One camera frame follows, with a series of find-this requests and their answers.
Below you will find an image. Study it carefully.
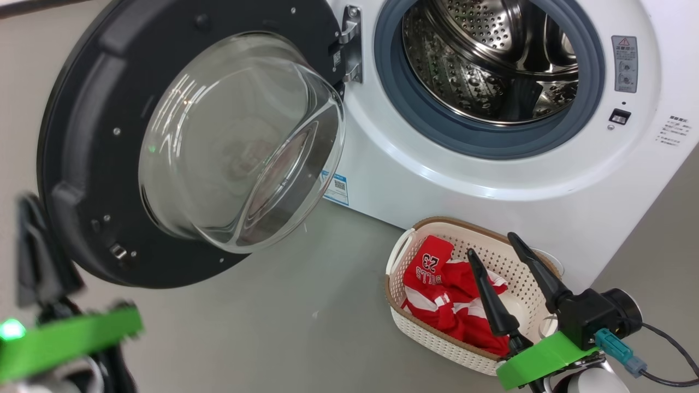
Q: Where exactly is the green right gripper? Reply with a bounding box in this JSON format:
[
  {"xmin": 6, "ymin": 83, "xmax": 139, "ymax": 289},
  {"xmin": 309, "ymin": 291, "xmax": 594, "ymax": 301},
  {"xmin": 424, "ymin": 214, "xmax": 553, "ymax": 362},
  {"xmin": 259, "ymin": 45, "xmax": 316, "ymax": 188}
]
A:
[{"xmin": 467, "ymin": 232, "xmax": 607, "ymax": 391}]

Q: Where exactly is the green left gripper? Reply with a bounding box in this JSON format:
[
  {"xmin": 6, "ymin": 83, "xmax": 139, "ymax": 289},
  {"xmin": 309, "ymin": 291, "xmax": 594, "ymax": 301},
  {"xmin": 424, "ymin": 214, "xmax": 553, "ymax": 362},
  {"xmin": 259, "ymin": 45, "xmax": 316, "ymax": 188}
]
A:
[{"xmin": 0, "ymin": 194, "xmax": 144, "ymax": 383}]

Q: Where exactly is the red basketball jersey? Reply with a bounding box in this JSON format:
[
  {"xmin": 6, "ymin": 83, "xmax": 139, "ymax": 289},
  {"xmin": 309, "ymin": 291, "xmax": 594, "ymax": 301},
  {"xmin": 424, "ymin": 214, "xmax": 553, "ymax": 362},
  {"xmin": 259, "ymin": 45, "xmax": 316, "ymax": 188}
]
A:
[{"xmin": 401, "ymin": 236, "xmax": 512, "ymax": 357}]

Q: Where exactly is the black round glass door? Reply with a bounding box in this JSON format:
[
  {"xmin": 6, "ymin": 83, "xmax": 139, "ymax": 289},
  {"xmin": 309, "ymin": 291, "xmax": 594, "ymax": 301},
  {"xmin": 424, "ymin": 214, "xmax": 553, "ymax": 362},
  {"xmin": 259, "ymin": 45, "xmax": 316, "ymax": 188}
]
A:
[{"xmin": 37, "ymin": 0, "xmax": 350, "ymax": 289}]

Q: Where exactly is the cream perforated laundry basket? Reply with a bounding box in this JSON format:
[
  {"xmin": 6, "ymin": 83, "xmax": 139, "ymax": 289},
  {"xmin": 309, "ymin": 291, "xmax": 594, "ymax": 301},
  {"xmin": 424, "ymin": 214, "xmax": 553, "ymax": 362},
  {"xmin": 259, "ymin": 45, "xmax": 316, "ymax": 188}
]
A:
[{"xmin": 385, "ymin": 217, "xmax": 563, "ymax": 376}]

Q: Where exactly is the white front-load washing machine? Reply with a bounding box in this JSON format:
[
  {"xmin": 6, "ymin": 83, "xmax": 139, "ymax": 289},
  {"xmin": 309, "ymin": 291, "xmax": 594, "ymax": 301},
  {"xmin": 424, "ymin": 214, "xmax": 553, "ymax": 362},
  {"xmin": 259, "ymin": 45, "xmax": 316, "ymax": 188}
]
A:
[{"xmin": 321, "ymin": 0, "xmax": 699, "ymax": 293}]

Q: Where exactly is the grey rubber door gasket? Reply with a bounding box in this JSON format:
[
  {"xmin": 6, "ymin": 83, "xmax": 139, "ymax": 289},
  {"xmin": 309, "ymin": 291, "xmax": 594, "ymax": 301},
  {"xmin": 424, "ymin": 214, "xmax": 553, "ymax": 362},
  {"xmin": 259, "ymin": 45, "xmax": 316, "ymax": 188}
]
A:
[{"xmin": 374, "ymin": 0, "xmax": 606, "ymax": 160}]

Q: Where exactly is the metal door hinge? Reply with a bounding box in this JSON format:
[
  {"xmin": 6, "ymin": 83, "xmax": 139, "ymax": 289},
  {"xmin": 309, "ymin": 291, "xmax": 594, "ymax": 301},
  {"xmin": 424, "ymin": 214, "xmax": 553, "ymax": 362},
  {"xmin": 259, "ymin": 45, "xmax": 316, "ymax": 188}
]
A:
[{"xmin": 335, "ymin": 5, "xmax": 364, "ymax": 84}]

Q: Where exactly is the blue energy label sticker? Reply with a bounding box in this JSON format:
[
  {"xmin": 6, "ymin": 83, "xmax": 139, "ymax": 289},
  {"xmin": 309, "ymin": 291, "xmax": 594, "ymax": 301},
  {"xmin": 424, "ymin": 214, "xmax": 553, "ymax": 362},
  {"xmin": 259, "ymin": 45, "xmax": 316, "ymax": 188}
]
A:
[{"xmin": 322, "ymin": 170, "xmax": 350, "ymax": 207}]

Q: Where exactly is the small printed text sticker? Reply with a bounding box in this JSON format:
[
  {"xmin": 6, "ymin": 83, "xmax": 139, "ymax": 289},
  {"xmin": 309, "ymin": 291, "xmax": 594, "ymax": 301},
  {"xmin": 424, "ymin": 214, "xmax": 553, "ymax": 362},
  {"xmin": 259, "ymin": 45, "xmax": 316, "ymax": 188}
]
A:
[{"xmin": 655, "ymin": 115, "xmax": 692, "ymax": 147}]

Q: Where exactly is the steel perforated drum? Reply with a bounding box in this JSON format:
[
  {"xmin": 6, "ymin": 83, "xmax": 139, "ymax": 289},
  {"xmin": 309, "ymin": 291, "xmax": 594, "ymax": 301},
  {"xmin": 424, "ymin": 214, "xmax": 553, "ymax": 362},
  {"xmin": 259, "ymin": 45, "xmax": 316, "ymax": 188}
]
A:
[{"xmin": 402, "ymin": 0, "xmax": 579, "ymax": 126}]

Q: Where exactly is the grey warning sticker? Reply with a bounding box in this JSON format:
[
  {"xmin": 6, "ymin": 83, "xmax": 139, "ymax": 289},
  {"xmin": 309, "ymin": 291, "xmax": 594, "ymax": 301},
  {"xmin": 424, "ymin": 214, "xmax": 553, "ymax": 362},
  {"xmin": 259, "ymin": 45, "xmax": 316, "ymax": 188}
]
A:
[{"xmin": 612, "ymin": 35, "xmax": 639, "ymax": 93}]

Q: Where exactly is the teal right camera cable plug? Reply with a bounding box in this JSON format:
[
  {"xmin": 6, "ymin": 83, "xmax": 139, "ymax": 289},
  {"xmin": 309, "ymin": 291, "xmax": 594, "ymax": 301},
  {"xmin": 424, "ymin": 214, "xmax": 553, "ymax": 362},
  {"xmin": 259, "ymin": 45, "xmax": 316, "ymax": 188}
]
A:
[{"xmin": 594, "ymin": 329, "xmax": 648, "ymax": 377}]

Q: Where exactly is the thin black camera cable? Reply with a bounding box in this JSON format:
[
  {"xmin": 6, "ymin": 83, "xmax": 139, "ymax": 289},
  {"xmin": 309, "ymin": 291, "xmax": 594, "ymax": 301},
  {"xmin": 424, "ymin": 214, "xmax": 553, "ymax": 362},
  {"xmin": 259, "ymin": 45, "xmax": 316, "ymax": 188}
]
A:
[{"xmin": 638, "ymin": 322, "xmax": 699, "ymax": 388}]

